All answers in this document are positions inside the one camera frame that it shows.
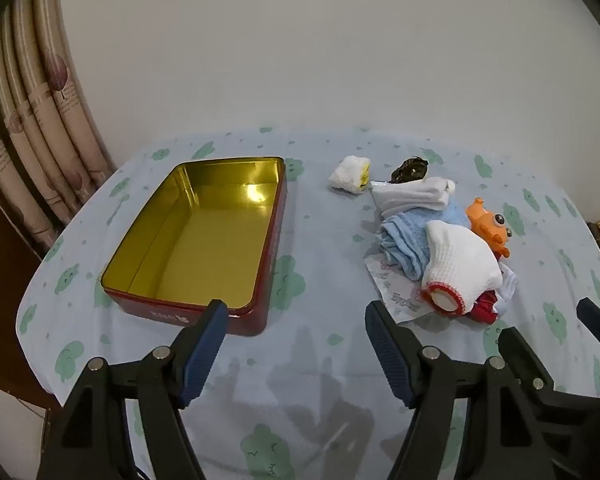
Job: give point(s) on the dark crumpled wrapper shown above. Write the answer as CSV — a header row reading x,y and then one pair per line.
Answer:
x,y
410,170

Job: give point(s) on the white socks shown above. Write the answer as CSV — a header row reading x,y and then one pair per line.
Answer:
x,y
410,197

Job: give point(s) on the red tin box gold inside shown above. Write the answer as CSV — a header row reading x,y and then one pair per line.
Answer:
x,y
205,240

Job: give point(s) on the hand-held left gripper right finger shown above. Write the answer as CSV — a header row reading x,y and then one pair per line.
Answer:
x,y
390,355

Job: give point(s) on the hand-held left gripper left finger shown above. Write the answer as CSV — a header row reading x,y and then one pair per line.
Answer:
x,y
205,355

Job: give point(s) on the orange plush toy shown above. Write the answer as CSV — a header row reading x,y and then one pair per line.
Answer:
x,y
487,227

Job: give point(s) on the flat white printed packet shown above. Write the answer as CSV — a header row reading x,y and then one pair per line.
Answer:
x,y
397,300

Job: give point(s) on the red and white plush doll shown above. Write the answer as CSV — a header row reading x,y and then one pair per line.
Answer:
x,y
485,306

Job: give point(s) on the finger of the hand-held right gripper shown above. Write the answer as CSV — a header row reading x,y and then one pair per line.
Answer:
x,y
527,362
597,322

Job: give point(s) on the white knitted glove red cuff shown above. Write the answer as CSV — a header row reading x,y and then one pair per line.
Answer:
x,y
455,260

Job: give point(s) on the blue terry towel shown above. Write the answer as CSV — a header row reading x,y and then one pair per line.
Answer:
x,y
405,240

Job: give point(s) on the dark brown wooden furniture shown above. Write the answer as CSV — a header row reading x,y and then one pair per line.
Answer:
x,y
0,270

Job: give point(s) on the beige printed curtain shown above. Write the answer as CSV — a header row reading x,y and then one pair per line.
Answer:
x,y
35,100

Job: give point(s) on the light blue tree-print tablecloth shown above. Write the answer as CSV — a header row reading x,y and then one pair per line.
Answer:
x,y
320,270

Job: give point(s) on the white fluffy cloth roll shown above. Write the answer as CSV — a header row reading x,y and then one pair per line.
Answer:
x,y
345,175

